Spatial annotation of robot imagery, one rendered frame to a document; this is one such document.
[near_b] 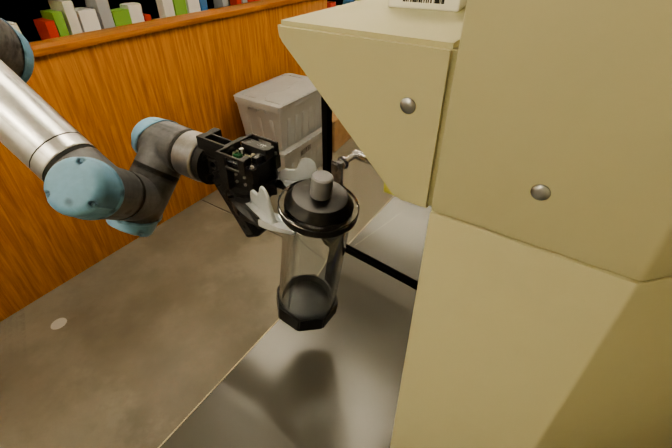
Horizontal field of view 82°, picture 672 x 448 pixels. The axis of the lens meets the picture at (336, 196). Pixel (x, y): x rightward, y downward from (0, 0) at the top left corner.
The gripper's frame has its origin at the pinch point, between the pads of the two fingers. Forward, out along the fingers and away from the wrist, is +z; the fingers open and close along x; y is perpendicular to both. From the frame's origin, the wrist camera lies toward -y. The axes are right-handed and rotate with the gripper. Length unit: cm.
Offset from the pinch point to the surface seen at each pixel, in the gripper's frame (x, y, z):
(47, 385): -24, -125, -121
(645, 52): -14.6, 28.6, 26.9
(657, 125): -14.6, 26.0, 28.4
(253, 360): -8.5, -29.5, -7.3
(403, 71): -14.6, 26.1, 17.0
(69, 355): -12, -125, -127
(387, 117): -14.6, 23.3, 16.3
